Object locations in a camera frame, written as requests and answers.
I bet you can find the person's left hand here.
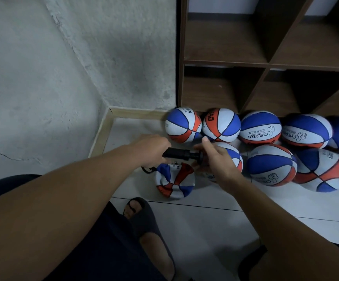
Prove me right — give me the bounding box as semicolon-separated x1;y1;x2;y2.
125;134;172;169

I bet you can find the person's right hand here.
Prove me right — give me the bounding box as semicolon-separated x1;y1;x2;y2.
192;137;245;192

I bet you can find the black hand pump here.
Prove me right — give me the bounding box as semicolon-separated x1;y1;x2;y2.
141;147;205;174

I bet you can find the brown wooden cubby shelf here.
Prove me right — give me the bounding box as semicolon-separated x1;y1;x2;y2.
175;0;339;119

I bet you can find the person's right forearm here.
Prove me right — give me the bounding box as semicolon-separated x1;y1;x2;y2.
225;178;339;281

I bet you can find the person's left forearm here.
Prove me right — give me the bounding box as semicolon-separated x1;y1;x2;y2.
0;148;147;281

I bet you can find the person's left foot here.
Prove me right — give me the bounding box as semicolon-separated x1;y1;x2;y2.
125;201;175;281

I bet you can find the beige baseboard strip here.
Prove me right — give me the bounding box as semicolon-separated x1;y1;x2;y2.
108;107;169;121
89;108;114;158

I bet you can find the black sandal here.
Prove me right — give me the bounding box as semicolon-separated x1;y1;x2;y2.
123;197;177;281
238;245;270;281

